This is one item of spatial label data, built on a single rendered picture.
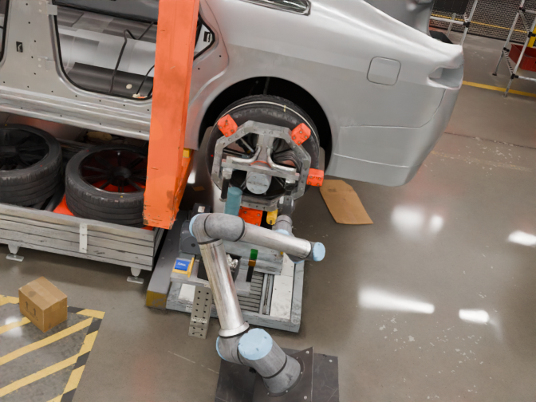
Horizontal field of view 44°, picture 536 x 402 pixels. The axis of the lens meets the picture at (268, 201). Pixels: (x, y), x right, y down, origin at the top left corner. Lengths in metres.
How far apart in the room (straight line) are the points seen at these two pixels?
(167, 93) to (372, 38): 1.15
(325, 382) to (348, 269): 1.32
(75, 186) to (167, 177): 0.74
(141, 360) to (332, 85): 1.84
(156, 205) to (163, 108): 0.60
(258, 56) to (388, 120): 0.83
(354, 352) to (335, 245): 1.00
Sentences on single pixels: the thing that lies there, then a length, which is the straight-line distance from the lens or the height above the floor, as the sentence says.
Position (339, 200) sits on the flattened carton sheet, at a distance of 5.22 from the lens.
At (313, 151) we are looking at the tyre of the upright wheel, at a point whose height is 0.99.
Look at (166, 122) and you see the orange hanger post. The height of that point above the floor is 1.19.
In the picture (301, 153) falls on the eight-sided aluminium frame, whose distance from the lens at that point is 3.70.
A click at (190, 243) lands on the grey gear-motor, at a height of 0.33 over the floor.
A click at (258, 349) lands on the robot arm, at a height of 0.64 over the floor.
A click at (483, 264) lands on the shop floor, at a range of 5.10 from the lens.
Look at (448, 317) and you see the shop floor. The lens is 4.53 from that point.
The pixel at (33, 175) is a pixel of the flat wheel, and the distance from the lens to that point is 4.23.
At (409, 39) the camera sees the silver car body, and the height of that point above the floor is 1.66.
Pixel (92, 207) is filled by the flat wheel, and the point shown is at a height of 0.42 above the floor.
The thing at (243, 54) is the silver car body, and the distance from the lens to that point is 3.75.
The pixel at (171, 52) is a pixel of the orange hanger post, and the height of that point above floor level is 1.57.
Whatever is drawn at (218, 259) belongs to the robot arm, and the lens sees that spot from 3.08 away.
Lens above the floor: 2.86
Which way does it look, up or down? 35 degrees down
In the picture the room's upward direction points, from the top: 11 degrees clockwise
